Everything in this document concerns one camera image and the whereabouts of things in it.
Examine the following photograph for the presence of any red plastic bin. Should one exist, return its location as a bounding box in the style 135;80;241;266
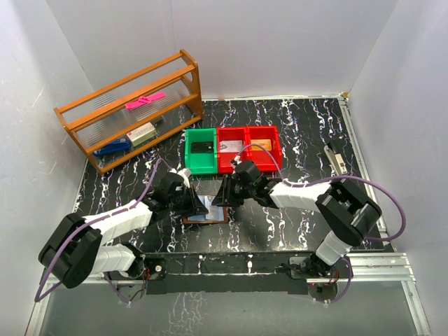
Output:
217;127;246;174
246;126;282;172

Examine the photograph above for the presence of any red plastic bin right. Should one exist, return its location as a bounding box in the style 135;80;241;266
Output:
246;126;282;172

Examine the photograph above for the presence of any pink plastic clip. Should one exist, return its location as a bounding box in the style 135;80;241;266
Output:
125;92;166;111

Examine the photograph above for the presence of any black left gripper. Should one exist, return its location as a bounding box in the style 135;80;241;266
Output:
167;185;209;218

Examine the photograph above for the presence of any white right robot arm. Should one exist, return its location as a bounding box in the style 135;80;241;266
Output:
212;160;382;278

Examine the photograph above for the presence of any red plastic bin middle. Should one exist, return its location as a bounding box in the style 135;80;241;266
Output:
217;127;246;174

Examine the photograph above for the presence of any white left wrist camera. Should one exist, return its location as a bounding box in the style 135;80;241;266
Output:
170;168;191;188

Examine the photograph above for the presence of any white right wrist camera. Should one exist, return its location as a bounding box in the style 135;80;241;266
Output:
230;155;241;167

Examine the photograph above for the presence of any white card in bin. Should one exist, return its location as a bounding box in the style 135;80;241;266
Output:
219;140;244;153

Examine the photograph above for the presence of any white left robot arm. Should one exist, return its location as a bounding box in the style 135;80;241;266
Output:
38;169;209;288

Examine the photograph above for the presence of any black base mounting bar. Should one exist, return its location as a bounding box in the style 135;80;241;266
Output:
139;250;347;295

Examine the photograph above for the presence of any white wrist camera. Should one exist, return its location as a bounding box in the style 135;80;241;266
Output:
170;168;191;188
230;155;241;167

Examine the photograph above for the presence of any brown leather card holder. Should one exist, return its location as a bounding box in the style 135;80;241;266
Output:
183;195;229;225

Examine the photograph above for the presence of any silver card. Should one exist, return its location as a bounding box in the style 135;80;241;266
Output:
204;195;225;222

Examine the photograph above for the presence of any dark card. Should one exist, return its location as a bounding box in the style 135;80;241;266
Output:
190;141;214;154

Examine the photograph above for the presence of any gold card with magnetic stripe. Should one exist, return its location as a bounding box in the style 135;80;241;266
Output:
251;139;272;151

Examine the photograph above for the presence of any grey metal stapler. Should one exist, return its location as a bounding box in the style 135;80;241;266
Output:
323;141;348;176

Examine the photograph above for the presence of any blue stapler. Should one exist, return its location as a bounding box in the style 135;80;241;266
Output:
93;138;132;157

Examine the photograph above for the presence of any white red small box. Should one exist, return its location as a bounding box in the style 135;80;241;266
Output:
126;122;157;147

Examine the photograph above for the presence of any wooden shelf rack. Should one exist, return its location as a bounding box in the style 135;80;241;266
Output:
54;50;204;174

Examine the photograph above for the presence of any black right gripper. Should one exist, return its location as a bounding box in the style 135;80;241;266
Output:
212;175;256;207

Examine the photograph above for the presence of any green plastic bin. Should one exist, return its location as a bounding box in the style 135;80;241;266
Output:
184;128;218;175

